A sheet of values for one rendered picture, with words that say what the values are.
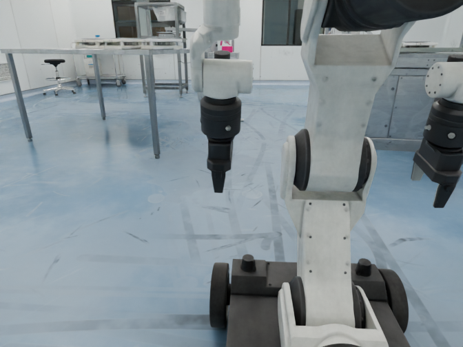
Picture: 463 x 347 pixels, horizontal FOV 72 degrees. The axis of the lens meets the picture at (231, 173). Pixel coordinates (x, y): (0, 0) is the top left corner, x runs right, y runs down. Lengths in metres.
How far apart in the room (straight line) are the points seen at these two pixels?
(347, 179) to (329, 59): 0.25
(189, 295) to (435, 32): 8.11
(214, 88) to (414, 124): 2.59
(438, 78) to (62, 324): 1.25
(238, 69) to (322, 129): 0.20
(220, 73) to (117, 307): 0.92
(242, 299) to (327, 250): 0.34
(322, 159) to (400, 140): 2.43
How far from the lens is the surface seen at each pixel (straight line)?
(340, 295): 0.77
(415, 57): 2.95
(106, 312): 1.27
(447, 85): 0.71
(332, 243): 0.76
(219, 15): 0.60
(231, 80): 0.64
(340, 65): 0.63
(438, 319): 1.37
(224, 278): 1.02
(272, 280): 1.03
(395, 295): 1.10
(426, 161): 0.81
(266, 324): 0.93
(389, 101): 3.00
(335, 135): 0.68
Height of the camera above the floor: 0.86
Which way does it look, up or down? 22 degrees down
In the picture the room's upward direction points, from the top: straight up
